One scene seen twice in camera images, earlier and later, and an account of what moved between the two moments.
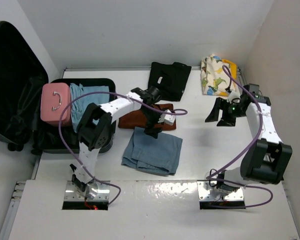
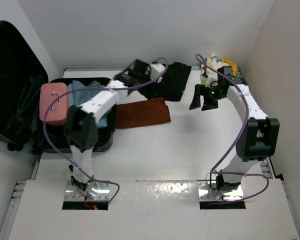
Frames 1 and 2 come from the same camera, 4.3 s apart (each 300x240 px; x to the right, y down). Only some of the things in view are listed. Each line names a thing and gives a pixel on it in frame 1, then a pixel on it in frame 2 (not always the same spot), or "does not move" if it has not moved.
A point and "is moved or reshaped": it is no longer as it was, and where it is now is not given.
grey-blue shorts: (143, 151) -> (76, 97)
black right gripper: (219, 103) -> (200, 90)
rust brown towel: (134, 118) is moved or reshaped
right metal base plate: (207, 193) does not move
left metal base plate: (94, 192) does not move
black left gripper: (149, 129) -> (147, 75)
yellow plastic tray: (234, 74) does not move
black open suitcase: (17, 74) does not move
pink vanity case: (55, 97) does not move
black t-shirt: (170, 79) does not move
